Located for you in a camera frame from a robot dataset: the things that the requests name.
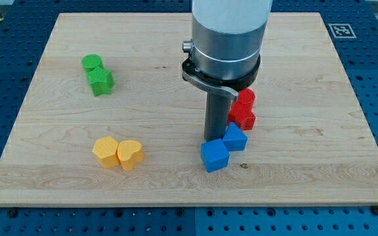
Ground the blue cube block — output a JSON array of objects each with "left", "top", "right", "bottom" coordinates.
[{"left": 200, "top": 139, "right": 230, "bottom": 172}]

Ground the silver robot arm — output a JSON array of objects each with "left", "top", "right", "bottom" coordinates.
[{"left": 182, "top": 0, "right": 272, "bottom": 80}]

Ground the blue triangle block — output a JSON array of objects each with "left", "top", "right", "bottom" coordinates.
[{"left": 222, "top": 123, "right": 248, "bottom": 151}]

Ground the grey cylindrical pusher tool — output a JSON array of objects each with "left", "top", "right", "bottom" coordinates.
[{"left": 204, "top": 93, "right": 231, "bottom": 142}]

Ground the red star block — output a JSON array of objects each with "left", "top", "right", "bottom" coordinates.
[{"left": 227, "top": 103, "right": 256, "bottom": 130}]

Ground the red cylinder block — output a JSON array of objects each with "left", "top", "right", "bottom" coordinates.
[{"left": 236, "top": 88, "right": 256, "bottom": 106}]

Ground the yellow heart block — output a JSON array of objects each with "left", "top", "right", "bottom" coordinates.
[{"left": 117, "top": 140, "right": 144, "bottom": 171}]

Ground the wooden board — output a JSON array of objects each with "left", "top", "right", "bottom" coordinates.
[{"left": 0, "top": 12, "right": 378, "bottom": 207}]

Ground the yellow hexagon block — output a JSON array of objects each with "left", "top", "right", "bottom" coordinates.
[{"left": 92, "top": 136, "right": 120, "bottom": 168}]

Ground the green star block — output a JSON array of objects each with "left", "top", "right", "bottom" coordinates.
[{"left": 86, "top": 67, "right": 114, "bottom": 96}]

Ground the green cylinder block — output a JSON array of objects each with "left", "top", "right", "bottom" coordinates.
[{"left": 81, "top": 54, "right": 104, "bottom": 73}]

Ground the black white fiducial marker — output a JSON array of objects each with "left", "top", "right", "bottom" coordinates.
[{"left": 328, "top": 23, "right": 356, "bottom": 39}]

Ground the black flange mount with bracket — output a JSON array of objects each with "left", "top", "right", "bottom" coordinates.
[{"left": 182, "top": 57, "right": 261, "bottom": 101}]

